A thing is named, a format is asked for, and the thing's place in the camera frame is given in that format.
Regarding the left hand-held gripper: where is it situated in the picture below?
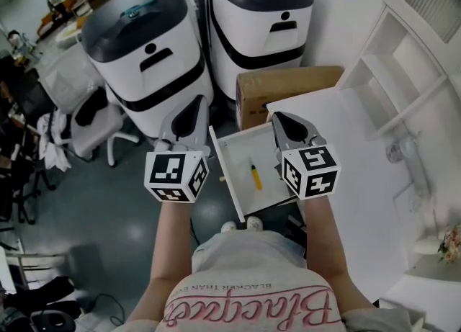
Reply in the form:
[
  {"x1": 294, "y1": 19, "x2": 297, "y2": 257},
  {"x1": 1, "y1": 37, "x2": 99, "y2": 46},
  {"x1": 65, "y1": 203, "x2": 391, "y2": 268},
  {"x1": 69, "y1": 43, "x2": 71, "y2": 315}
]
[{"x1": 143, "y1": 94, "x2": 212, "y2": 204}]

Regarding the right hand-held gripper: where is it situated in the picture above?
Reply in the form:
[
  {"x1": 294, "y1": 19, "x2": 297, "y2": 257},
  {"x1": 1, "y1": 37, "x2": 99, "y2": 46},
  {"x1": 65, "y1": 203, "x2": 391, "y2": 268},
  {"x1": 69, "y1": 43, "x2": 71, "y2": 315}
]
[{"x1": 271, "y1": 111, "x2": 342, "y2": 202}]

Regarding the yellow screwdriver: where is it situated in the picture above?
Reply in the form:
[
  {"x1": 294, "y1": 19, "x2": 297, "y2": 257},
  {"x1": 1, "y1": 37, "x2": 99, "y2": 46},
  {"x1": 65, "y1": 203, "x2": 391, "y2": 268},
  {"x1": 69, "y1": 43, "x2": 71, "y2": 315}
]
[{"x1": 249, "y1": 156, "x2": 264, "y2": 192}]

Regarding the white drawer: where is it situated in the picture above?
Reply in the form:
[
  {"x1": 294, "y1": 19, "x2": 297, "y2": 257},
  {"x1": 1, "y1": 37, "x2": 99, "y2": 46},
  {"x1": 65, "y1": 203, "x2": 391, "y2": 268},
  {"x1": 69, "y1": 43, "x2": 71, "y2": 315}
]
[{"x1": 208, "y1": 121, "x2": 300, "y2": 223}]

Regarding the person's left forearm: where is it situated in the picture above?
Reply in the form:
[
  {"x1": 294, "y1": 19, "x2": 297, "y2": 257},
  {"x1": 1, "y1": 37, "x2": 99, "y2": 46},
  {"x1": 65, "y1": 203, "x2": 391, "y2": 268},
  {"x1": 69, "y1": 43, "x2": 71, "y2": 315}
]
[{"x1": 125, "y1": 199, "x2": 196, "y2": 324}]

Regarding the person's right forearm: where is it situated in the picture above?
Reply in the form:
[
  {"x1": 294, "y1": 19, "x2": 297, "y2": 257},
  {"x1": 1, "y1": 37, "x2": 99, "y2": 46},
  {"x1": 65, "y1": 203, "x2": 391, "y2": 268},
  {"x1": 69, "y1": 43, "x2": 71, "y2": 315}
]
[{"x1": 303, "y1": 193, "x2": 376, "y2": 312}]

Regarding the white office chair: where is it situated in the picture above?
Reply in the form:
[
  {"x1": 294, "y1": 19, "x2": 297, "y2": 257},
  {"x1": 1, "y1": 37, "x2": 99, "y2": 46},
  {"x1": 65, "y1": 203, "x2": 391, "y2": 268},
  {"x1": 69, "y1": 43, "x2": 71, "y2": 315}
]
[{"x1": 69, "y1": 85, "x2": 142, "y2": 168}]

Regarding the white machine with dark lid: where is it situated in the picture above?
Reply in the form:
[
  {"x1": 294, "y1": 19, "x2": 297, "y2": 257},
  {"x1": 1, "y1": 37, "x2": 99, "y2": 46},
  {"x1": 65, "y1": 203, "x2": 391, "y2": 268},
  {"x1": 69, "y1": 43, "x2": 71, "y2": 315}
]
[
  {"x1": 81, "y1": 0, "x2": 214, "y2": 140},
  {"x1": 194, "y1": 0, "x2": 315, "y2": 103}
]

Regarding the brown cardboard box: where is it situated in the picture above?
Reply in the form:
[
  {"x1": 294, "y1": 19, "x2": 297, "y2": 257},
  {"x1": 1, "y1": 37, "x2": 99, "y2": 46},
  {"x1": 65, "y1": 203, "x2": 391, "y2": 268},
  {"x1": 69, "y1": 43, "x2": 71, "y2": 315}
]
[{"x1": 236, "y1": 65, "x2": 346, "y2": 132}]

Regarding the black garment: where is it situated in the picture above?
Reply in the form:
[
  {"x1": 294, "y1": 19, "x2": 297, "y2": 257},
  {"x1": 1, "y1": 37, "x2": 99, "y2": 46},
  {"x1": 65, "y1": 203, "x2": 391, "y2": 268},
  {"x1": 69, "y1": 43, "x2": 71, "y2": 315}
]
[{"x1": 73, "y1": 86, "x2": 109, "y2": 127}]

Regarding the grey desk lamp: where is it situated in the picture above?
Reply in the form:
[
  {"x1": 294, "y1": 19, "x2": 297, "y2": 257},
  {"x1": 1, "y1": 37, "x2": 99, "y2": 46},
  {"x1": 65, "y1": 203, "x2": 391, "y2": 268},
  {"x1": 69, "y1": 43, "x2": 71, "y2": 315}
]
[{"x1": 385, "y1": 131, "x2": 431, "y2": 197}]

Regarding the white crumpled cloth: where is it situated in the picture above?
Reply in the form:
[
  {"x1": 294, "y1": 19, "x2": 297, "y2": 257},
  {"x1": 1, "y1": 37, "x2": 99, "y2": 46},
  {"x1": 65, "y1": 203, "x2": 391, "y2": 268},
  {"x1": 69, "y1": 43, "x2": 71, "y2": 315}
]
[{"x1": 37, "y1": 109, "x2": 73, "y2": 172}]

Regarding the person's grey printed shirt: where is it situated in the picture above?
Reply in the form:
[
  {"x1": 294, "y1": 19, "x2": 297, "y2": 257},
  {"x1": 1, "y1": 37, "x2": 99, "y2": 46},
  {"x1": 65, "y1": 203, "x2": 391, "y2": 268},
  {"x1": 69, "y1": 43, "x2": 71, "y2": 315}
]
[{"x1": 125, "y1": 230, "x2": 411, "y2": 332}]

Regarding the white shelf unit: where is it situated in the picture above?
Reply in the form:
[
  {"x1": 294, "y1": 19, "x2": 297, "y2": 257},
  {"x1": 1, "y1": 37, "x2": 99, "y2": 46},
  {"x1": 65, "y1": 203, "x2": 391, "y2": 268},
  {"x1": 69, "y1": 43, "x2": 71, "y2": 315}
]
[{"x1": 338, "y1": 1, "x2": 455, "y2": 140}]

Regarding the black office chair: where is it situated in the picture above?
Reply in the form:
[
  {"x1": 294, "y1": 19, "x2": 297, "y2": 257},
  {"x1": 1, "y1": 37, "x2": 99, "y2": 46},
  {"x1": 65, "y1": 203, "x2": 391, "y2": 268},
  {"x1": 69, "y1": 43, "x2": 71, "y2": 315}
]
[{"x1": 0, "y1": 67, "x2": 57, "y2": 225}]

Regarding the pink flower bouquet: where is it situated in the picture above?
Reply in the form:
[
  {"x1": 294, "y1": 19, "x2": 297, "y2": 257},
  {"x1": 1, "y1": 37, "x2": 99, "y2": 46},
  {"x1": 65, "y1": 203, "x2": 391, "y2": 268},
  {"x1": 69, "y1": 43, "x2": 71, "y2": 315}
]
[{"x1": 437, "y1": 225, "x2": 461, "y2": 264}]

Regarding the black floor cable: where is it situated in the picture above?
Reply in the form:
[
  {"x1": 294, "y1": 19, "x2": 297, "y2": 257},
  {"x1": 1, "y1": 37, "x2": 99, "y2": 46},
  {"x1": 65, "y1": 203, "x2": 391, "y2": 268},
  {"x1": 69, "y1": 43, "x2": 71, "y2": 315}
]
[{"x1": 81, "y1": 291, "x2": 126, "y2": 327}]

